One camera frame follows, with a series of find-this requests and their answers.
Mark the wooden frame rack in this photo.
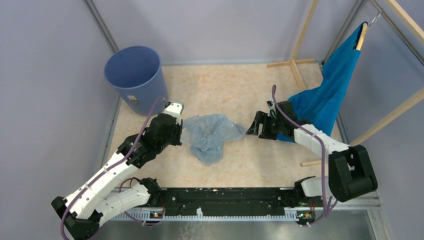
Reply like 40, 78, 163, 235
266, 0, 424, 168

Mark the translucent blue trash bag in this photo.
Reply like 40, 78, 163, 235
181, 113, 246, 167

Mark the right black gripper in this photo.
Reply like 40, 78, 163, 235
246, 110, 284, 141

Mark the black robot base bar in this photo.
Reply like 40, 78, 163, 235
150, 187, 327, 218

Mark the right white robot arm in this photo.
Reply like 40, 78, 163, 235
245, 100, 378, 206

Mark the wooden clothes hanger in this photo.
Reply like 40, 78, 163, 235
354, 22, 369, 51

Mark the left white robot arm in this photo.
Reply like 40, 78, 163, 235
51, 110, 183, 240

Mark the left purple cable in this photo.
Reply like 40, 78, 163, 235
58, 96, 167, 240

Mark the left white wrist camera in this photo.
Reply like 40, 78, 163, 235
163, 101, 184, 125

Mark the grey slotted cable duct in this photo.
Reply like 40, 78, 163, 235
110, 207, 299, 222

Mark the blue plastic trash bin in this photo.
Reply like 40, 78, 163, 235
103, 46, 169, 116

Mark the blue cloth on hanger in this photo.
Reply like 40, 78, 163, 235
288, 21, 367, 136

